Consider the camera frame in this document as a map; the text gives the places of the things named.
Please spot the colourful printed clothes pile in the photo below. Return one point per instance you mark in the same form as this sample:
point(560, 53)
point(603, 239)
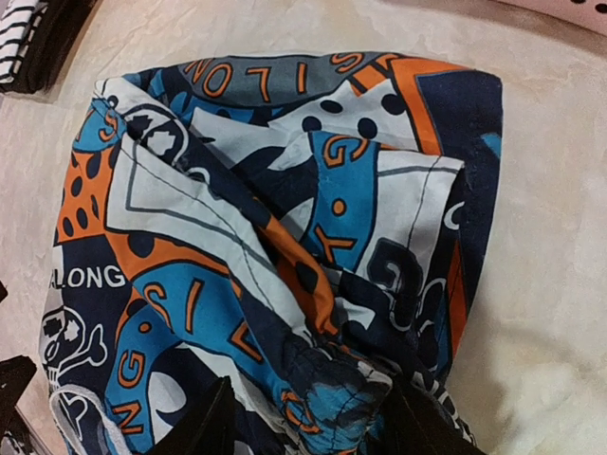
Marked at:
point(311, 227)

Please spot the folded black shirt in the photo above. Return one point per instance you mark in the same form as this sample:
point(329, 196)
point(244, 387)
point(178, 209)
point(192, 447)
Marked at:
point(51, 43)

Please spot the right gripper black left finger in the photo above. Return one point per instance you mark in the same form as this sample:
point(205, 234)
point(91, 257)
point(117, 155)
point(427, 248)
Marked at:
point(208, 428)

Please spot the pink plastic laundry basket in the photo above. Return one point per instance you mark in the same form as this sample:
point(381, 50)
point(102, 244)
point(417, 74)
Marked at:
point(589, 14)

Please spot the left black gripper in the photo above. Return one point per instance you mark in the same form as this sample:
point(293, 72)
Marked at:
point(17, 435)

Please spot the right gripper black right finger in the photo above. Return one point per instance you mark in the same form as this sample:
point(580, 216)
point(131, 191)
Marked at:
point(413, 425)

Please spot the black white striped tank top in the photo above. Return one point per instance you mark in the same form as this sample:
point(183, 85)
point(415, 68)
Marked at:
point(19, 22)

